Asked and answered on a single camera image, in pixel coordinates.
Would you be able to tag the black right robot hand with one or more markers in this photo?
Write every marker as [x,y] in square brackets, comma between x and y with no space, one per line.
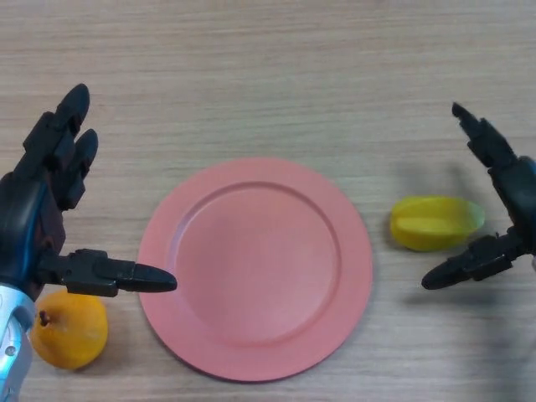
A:
[517,188]

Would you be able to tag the orange yellow pear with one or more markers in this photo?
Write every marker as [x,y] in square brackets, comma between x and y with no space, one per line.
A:
[71,335]

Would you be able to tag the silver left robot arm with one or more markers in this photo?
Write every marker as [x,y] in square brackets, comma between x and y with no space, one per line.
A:
[12,343]

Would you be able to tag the yellow starfruit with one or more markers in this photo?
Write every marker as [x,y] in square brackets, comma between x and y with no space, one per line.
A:
[431,222]

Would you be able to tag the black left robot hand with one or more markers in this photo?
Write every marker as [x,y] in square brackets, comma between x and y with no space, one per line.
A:
[46,167]

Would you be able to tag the pink round plate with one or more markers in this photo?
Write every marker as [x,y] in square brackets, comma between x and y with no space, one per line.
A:
[255,272]

